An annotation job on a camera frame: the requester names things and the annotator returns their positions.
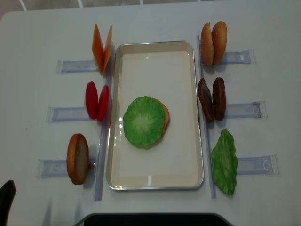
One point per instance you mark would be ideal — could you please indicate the left brown meat patty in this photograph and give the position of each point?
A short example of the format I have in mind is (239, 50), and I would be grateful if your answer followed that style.
(205, 98)

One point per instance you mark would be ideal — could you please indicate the brown meat patty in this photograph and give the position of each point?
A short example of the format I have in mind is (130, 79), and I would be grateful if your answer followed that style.
(205, 98)
(219, 99)

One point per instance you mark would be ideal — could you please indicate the bun slice under lettuce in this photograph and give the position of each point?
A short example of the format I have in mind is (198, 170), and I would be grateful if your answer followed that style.
(167, 118)

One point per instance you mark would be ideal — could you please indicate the long clear strip right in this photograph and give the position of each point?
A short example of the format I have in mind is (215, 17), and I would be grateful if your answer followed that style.
(207, 135)

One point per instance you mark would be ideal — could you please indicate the green lettuce leaf standing right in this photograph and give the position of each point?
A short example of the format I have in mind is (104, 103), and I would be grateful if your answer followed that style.
(225, 163)

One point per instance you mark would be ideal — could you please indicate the green lettuce leaf on tray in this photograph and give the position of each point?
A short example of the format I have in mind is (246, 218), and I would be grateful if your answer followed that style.
(143, 122)

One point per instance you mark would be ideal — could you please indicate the white rectangular metal tray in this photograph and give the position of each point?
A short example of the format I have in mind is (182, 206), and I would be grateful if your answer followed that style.
(166, 72)

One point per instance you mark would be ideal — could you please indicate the clear holder rail middle right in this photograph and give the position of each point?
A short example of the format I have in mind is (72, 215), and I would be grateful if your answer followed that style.
(246, 110)

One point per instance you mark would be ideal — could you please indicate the right sesame bun half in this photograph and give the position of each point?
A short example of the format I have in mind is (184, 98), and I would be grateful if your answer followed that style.
(219, 38)

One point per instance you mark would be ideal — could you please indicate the clear holder rail upper right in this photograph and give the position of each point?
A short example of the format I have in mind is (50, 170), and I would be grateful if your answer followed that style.
(241, 57)

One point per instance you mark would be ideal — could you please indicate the red tomato slice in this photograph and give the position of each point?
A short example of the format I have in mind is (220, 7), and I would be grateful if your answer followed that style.
(91, 99)
(103, 103)

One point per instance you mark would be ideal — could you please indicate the orange cheese slice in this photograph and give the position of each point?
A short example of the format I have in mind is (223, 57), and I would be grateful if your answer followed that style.
(107, 50)
(98, 50)

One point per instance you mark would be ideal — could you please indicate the clear holder rail lower left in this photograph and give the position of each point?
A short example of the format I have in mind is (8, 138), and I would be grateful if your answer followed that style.
(51, 169)

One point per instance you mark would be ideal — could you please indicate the right orange cheese slice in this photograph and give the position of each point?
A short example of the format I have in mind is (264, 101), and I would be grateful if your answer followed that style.
(107, 50)

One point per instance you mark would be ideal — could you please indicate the right brown meat patty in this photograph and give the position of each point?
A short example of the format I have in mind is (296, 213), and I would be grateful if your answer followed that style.
(219, 99)

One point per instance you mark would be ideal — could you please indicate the long clear strip left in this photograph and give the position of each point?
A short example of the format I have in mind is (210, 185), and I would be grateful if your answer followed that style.
(105, 130)

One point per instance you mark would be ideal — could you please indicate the bun half lower left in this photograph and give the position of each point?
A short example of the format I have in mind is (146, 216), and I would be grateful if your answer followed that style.
(77, 160)

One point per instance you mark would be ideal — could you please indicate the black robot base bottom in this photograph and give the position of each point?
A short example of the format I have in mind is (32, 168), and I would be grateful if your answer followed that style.
(155, 219)

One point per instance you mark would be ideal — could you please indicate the clear holder rail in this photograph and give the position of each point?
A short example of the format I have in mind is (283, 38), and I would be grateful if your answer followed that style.
(264, 165)
(241, 57)
(51, 169)
(246, 110)

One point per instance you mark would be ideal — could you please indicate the black object bottom left corner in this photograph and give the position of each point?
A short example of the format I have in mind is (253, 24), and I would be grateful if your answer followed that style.
(7, 194)

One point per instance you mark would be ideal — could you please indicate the long clear strip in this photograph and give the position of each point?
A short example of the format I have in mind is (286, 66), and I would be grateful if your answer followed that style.
(105, 130)
(207, 135)

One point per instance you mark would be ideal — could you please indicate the left orange cheese slice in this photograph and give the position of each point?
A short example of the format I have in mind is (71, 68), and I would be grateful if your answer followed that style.
(98, 50)

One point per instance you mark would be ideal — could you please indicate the left bun half upper right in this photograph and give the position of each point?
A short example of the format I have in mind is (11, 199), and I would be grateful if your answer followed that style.
(206, 45)

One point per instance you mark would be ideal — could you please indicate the clear holder rail lower right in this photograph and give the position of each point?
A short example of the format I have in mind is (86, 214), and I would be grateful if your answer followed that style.
(264, 165)

